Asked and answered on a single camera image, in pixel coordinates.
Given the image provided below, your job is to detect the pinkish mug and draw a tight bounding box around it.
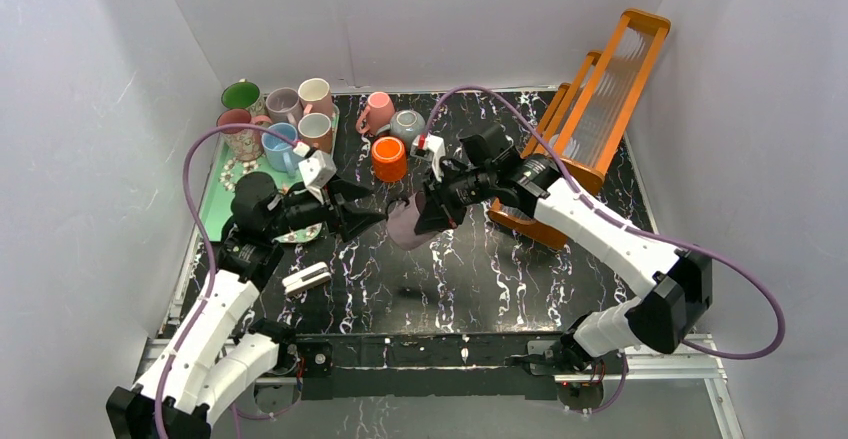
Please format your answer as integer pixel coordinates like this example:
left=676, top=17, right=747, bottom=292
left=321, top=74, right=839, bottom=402
left=386, top=192, right=437, bottom=251

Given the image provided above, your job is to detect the light blue upside-down mug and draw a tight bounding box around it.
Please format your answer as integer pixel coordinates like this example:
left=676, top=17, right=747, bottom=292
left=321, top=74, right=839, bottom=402
left=261, top=123, right=303, bottom=176

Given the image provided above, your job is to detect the orange upside-down mug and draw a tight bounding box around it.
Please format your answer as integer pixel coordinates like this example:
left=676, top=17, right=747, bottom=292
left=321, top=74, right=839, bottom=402
left=371, top=136, right=407, bottom=183

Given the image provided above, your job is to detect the pink patterned mug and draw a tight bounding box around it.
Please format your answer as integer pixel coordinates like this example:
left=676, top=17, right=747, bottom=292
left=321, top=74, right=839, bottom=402
left=216, top=109, right=272, bottom=162

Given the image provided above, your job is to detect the grey upside-down mug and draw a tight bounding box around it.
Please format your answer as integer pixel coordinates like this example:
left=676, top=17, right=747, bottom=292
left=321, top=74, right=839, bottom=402
left=377, top=109, right=426, bottom=153

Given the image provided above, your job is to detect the salmon upside-down mug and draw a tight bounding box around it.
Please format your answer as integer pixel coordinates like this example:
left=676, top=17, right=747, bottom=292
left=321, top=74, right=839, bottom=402
left=297, top=112, right=334, bottom=154

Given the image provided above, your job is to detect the lavender ribbed mug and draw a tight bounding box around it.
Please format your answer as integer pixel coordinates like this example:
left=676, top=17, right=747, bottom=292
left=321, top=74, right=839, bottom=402
left=265, top=87, right=304, bottom=126

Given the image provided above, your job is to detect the cream cartoon mug green interior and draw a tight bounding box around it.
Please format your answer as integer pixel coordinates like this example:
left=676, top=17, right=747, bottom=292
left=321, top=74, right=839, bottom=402
left=221, top=80, right=267, bottom=117

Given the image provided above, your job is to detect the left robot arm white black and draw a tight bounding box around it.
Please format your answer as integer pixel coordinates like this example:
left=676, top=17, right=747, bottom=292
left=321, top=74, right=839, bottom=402
left=106, top=172, right=385, bottom=438

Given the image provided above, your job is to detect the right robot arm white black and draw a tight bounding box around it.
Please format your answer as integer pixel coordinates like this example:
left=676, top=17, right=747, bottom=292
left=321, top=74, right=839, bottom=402
left=409, top=126, right=712, bottom=363

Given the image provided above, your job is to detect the pink upside-down mug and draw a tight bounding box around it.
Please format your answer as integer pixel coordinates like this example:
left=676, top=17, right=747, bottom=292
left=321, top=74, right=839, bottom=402
left=356, top=91, right=396, bottom=136

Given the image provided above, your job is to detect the white black small device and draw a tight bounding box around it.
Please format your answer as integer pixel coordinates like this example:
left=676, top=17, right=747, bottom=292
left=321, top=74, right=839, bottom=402
left=282, top=262, right=331, bottom=297

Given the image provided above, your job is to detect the green floral serving tray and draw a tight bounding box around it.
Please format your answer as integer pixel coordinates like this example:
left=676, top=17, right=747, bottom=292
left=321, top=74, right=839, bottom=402
left=200, top=142, right=301, bottom=241

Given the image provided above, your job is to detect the orange wooden dish rack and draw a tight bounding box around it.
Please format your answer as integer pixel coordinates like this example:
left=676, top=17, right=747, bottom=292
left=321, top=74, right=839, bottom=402
left=488, top=8, right=672, bottom=250

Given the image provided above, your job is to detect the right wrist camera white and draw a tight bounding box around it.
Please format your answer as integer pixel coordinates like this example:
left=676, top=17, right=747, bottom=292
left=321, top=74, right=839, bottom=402
left=410, top=134, right=445, bottom=182

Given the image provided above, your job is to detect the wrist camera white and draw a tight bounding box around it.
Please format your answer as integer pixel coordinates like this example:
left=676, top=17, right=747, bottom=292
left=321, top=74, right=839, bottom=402
left=410, top=134, right=445, bottom=182
left=293, top=142, right=337, bottom=204

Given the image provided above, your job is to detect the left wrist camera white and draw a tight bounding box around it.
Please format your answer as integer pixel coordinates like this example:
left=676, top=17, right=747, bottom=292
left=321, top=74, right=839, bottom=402
left=293, top=142, right=337, bottom=204

